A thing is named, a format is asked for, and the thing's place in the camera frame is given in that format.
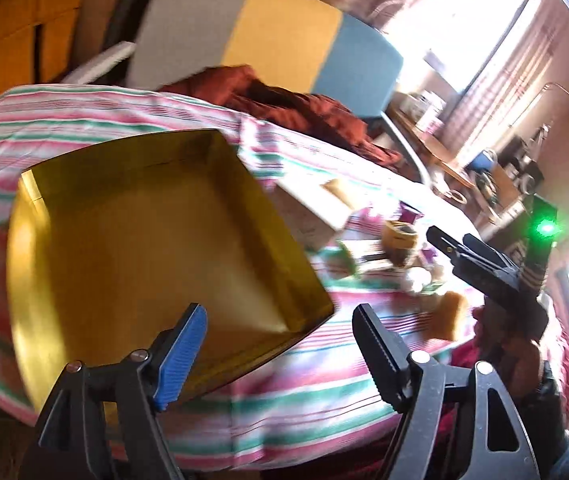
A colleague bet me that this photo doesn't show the gold metal tin box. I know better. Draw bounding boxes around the gold metal tin box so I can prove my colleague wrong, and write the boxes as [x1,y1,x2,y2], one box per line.
[7,130,334,408]

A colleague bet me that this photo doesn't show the white cardboard box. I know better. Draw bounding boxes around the white cardboard box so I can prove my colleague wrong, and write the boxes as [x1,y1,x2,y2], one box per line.
[268,178,354,252]

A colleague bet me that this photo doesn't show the yellow sponge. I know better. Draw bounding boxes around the yellow sponge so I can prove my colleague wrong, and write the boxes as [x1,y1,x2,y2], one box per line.
[426,292,469,341]

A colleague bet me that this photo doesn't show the wooden side table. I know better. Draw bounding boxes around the wooden side table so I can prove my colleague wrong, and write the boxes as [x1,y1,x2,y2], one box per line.
[388,106,473,188]

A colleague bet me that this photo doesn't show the blue bag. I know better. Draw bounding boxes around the blue bag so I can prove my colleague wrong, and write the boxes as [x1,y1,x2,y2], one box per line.
[465,148,498,174]

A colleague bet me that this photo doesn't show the white boxes on table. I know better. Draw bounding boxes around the white boxes on table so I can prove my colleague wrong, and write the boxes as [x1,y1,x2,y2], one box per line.
[399,90,446,132]

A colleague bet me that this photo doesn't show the striped pink green tablecloth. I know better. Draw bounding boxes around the striped pink green tablecloth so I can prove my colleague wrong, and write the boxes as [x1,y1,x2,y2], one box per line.
[0,84,477,479]

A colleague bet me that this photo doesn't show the rust red jacket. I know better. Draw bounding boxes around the rust red jacket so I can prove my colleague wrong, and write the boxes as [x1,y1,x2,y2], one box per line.
[161,65,403,170]

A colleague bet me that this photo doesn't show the person's right hand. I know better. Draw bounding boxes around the person's right hand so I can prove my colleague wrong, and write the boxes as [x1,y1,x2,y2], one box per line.
[472,307,543,400]

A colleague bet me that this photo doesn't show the grey yellow blue armchair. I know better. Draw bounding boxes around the grey yellow blue armchair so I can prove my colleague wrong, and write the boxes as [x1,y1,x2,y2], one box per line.
[61,0,433,181]

